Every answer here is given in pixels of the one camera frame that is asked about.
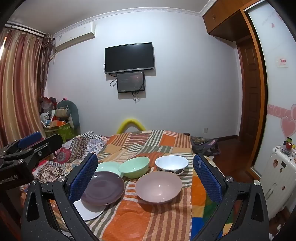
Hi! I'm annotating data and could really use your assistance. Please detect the white suitcase with stickers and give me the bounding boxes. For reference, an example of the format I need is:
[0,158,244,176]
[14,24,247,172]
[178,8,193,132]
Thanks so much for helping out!
[261,145,296,220]

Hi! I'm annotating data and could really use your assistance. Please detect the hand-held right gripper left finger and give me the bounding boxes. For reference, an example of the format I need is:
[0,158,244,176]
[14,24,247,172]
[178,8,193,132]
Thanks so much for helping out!
[22,152,102,241]

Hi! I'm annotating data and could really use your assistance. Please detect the white plate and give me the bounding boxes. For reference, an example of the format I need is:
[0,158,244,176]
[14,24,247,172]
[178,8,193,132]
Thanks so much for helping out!
[73,200,104,221]

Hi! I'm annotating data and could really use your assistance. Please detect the white sliding wardrobe door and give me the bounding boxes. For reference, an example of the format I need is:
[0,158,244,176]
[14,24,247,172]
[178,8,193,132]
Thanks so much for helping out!
[248,5,296,176]

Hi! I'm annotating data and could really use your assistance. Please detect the small colourful toy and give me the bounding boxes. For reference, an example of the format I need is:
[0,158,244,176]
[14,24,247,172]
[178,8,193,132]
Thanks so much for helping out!
[285,137,296,151]

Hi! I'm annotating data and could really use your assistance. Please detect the white bowl with dark dots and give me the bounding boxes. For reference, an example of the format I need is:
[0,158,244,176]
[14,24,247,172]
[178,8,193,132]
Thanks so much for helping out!
[155,155,189,174]

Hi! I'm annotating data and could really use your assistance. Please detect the mint green bowl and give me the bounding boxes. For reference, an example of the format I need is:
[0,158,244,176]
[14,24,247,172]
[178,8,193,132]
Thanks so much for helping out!
[118,156,150,179]

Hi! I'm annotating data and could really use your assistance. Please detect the small black monitor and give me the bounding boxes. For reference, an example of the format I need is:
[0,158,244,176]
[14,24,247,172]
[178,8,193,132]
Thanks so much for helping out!
[116,71,145,93]

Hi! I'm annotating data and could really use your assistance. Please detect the black television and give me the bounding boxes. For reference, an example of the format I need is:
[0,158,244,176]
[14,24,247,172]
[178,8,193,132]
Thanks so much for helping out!
[105,42,155,75]

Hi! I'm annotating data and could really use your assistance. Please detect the dark backpack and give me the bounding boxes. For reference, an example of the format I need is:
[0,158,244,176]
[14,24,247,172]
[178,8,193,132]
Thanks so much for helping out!
[191,136,220,157]

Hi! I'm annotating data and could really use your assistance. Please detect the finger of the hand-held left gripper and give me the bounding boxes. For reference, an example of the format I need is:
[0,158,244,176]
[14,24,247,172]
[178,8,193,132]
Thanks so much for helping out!
[5,134,63,168]
[0,131,42,160]

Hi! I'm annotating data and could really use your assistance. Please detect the pile of small toys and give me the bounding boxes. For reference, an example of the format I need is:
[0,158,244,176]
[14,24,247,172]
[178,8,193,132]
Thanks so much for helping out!
[39,96,70,128]

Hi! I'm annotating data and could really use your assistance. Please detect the striped curtain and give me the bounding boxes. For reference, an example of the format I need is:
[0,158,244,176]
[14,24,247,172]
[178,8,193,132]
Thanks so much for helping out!
[0,22,55,149]

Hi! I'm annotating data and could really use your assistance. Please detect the yellow foam noodle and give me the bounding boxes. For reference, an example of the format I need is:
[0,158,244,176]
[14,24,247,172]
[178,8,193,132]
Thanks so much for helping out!
[116,118,146,134]

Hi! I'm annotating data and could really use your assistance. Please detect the striped patchwork blanket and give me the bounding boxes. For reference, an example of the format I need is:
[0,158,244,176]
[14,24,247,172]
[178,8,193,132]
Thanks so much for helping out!
[87,130,193,241]

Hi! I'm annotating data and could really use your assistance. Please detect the mint green plate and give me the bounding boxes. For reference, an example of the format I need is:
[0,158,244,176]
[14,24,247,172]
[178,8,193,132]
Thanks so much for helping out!
[94,161,124,178]

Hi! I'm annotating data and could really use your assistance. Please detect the patterned quilt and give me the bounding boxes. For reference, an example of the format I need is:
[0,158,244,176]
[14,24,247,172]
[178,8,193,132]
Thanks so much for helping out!
[32,130,111,183]

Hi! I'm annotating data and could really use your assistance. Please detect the purple plate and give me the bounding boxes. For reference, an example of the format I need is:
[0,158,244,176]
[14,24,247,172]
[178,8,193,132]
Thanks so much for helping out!
[81,171,126,206]

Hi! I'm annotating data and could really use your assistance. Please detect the wooden overhead cabinet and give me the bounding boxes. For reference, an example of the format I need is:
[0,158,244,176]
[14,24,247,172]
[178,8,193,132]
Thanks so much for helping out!
[202,0,252,42]

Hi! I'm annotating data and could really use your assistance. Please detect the pink bowl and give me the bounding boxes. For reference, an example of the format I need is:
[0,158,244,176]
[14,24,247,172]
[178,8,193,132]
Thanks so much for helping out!
[135,171,182,204]

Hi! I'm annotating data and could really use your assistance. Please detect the colourful fleece blanket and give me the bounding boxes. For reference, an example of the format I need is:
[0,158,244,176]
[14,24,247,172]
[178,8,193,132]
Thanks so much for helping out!
[191,158,234,241]

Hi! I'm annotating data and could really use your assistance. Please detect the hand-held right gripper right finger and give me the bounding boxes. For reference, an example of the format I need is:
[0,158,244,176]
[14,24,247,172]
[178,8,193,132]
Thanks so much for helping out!
[193,153,270,241]

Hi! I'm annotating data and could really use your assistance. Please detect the wooden door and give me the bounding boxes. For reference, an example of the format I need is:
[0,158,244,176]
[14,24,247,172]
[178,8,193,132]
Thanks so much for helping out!
[236,38,262,142]

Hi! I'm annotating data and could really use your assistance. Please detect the white air conditioner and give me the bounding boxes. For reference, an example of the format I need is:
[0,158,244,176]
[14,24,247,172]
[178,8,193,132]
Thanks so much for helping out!
[53,22,96,52]

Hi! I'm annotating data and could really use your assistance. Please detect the grey plush toy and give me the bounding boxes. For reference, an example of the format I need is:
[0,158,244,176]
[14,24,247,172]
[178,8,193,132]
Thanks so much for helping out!
[56,100,80,130]

